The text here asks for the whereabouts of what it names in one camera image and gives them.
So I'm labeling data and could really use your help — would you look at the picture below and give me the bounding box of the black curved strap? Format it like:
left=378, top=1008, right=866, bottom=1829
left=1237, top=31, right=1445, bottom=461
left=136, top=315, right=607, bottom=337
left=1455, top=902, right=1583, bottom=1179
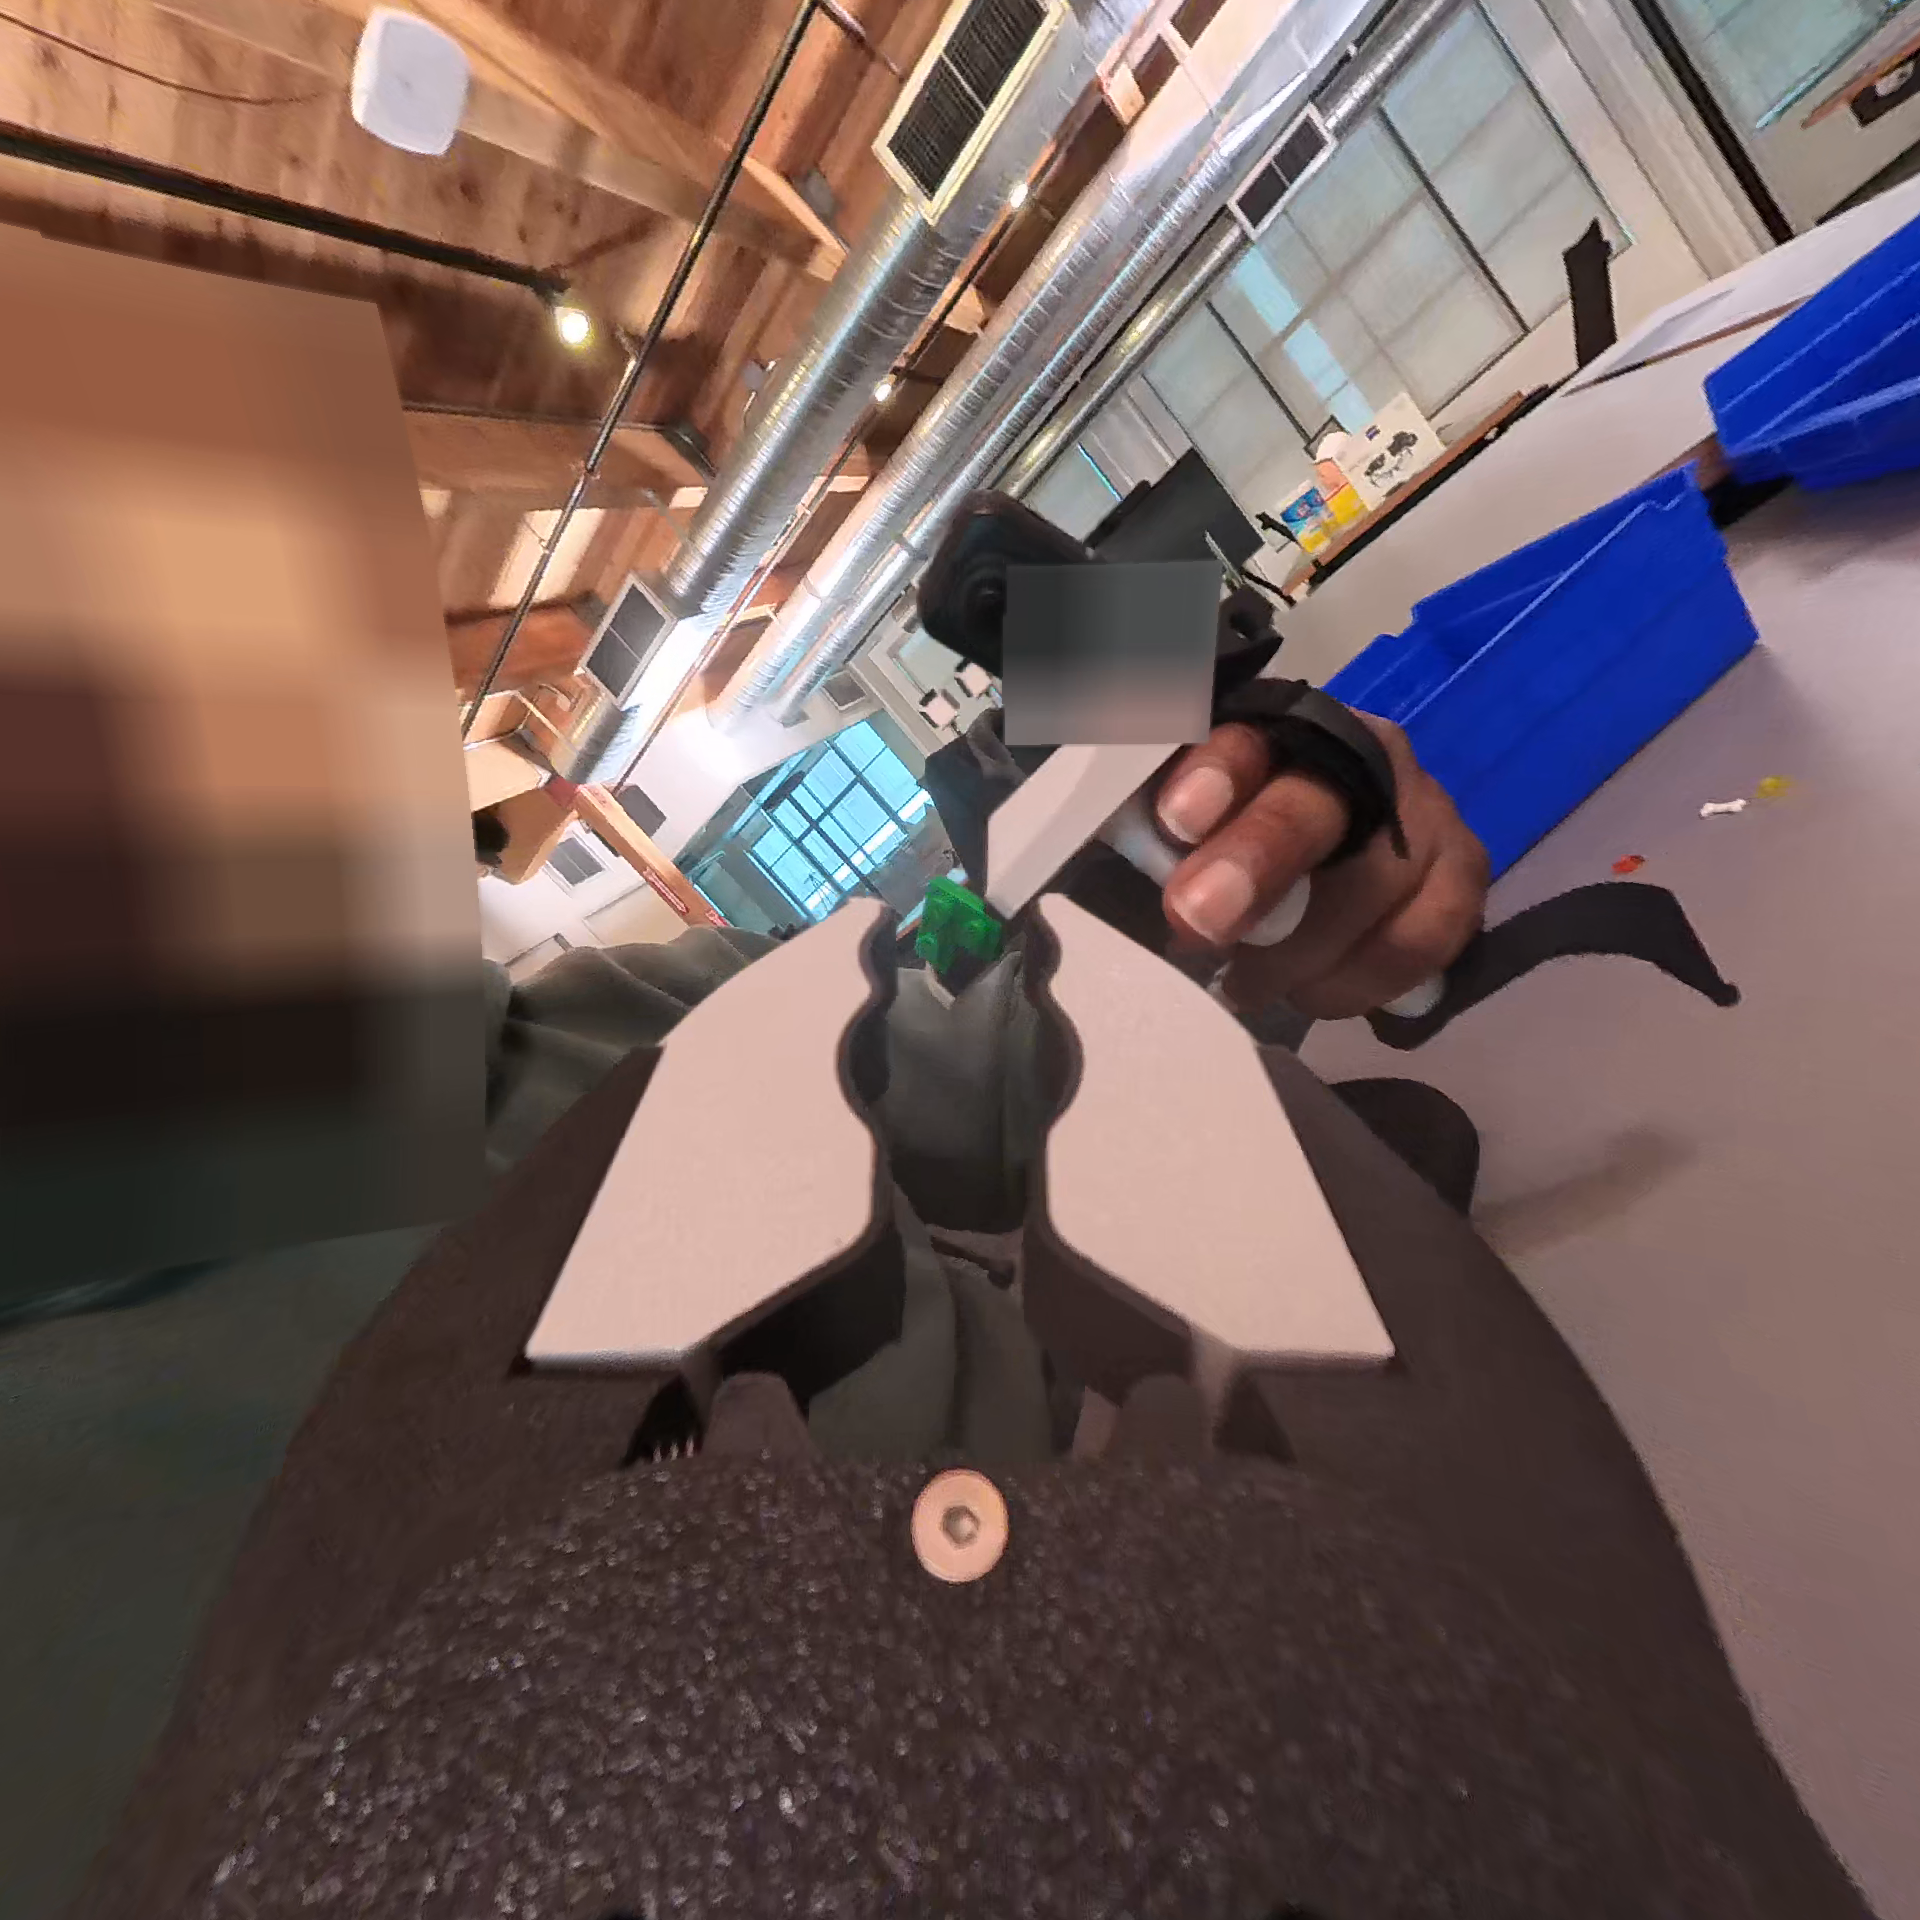
left=1366, top=879, right=1743, bottom=1052

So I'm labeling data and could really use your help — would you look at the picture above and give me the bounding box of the bright green corner plate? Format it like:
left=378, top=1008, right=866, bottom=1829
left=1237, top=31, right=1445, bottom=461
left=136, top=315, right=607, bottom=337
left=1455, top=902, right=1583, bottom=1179
left=910, top=870, right=1000, bottom=980

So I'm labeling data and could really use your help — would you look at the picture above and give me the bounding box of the person's left hand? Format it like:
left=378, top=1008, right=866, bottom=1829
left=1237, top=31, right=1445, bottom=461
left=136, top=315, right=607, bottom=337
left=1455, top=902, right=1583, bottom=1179
left=1156, top=735, right=1496, bottom=1031

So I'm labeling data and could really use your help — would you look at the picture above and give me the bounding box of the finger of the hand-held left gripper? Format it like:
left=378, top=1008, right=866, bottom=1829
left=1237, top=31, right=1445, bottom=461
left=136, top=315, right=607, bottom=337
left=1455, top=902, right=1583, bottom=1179
left=983, top=744, right=1205, bottom=916

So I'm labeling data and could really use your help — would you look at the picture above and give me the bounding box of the white air vent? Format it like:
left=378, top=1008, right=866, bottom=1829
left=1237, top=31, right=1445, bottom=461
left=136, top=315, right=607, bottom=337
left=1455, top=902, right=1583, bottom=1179
left=871, top=0, right=1072, bottom=216

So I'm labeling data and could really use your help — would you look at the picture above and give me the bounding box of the black monitor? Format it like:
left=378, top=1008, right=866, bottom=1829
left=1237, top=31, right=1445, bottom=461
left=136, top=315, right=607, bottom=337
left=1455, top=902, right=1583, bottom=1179
left=1080, top=451, right=1278, bottom=572

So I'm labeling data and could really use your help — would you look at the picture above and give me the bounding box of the white product box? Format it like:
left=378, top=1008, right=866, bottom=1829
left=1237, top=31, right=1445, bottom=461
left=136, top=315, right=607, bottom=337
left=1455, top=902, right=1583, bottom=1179
left=1350, top=398, right=1448, bottom=504

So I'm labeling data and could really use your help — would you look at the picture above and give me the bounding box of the silver air duct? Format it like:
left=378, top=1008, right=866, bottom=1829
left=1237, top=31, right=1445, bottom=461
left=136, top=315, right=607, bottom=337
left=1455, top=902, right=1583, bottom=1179
left=735, top=0, right=1487, bottom=723
left=564, top=181, right=992, bottom=789

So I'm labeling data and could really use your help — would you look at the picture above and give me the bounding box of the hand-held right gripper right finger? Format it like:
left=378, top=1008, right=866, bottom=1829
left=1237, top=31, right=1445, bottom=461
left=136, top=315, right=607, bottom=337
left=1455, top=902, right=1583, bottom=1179
left=1031, top=891, right=1397, bottom=1373

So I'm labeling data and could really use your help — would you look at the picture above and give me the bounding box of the white ceiling device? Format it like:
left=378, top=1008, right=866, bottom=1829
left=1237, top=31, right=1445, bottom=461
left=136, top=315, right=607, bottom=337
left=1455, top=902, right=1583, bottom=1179
left=344, top=8, right=472, bottom=157

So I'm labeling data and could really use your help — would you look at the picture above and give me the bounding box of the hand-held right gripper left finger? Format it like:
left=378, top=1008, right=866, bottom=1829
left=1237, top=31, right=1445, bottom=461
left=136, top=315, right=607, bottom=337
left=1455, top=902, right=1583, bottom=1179
left=519, top=901, right=902, bottom=1376

